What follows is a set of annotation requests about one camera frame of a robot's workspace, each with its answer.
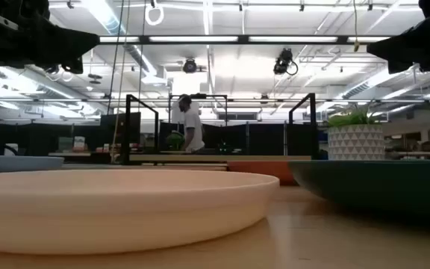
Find black hanging cable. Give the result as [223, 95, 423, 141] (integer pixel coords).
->
[106, 0, 125, 116]

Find person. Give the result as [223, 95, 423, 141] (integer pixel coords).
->
[177, 93, 206, 155]

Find white cable loop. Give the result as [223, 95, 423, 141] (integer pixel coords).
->
[144, 0, 165, 27]

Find green bushy object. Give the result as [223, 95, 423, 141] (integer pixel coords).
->
[166, 131, 185, 152]

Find black camera with cable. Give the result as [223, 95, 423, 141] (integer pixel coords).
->
[272, 47, 299, 77]

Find orange plate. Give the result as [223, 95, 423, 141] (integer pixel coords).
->
[227, 160, 299, 187]

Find yellow hanging cable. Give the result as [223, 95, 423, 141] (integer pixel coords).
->
[352, 0, 361, 53]

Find black wire dish rack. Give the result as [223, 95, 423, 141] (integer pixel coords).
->
[121, 93, 319, 172]

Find round black camera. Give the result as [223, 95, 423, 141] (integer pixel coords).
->
[182, 58, 199, 75]

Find green succulent plant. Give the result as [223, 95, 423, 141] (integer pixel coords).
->
[326, 104, 382, 128]

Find blue plate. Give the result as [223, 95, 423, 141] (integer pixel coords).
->
[0, 155, 65, 175]

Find black partition panels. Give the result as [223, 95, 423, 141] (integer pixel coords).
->
[158, 122, 315, 156]

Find white patterned plant pot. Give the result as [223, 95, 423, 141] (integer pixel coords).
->
[327, 124, 386, 161]

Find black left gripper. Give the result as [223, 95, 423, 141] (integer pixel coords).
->
[0, 0, 100, 75]

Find greyish green plate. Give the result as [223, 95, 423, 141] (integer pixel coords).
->
[287, 159, 430, 225]

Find black bar with light strips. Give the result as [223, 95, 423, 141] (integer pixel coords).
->
[98, 34, 392, 46]

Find cream plate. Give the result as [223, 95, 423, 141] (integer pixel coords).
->
[0, 169, 281, 256]

